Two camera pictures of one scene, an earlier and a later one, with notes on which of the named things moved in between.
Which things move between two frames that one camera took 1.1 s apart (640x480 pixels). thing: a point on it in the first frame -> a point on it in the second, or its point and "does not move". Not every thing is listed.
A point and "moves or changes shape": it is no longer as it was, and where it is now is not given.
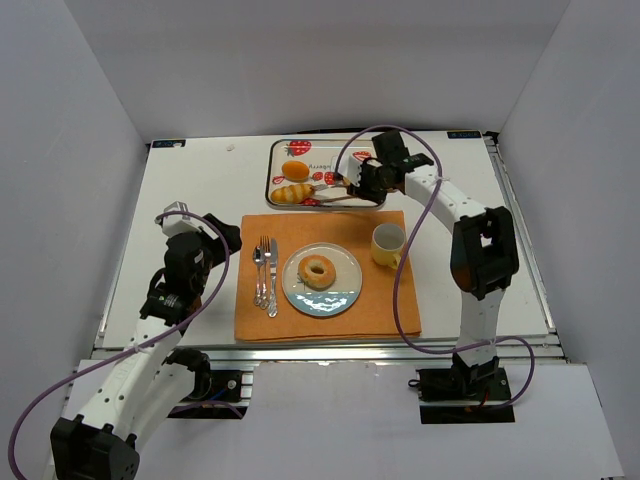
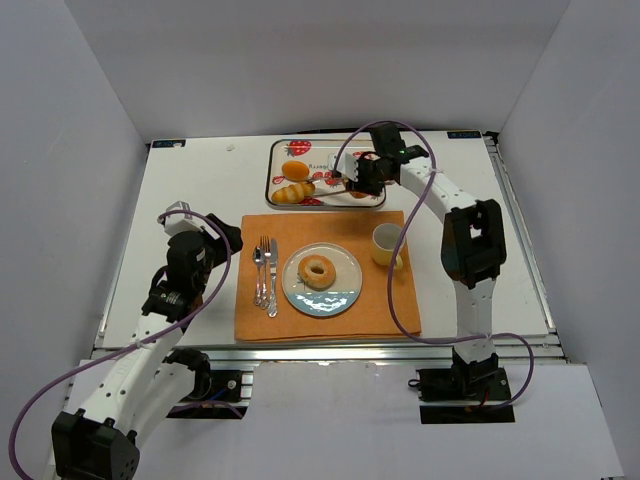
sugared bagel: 317,272 does not move
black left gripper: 220,238 does not move
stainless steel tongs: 325,187 moves or changes shape
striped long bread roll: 293,194 does not move
